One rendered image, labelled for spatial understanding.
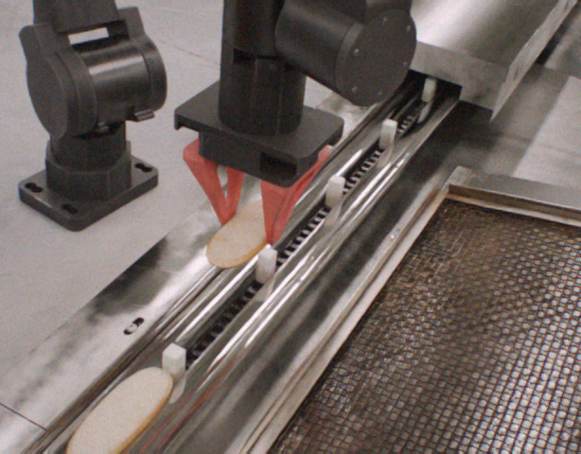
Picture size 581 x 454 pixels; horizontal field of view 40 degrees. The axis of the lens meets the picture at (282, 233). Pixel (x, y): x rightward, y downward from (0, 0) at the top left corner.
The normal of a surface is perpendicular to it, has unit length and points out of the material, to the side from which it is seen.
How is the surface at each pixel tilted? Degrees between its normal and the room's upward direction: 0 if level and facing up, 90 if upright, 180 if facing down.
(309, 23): 60
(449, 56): 90
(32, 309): 0
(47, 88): 90
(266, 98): 89
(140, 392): 7
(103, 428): 2
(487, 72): 90
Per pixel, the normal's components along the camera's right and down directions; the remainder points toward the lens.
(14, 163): 0.11, -0.79
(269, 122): 0.25, 0.60
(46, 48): 0.60, 0.04
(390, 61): 0.64, 0.50
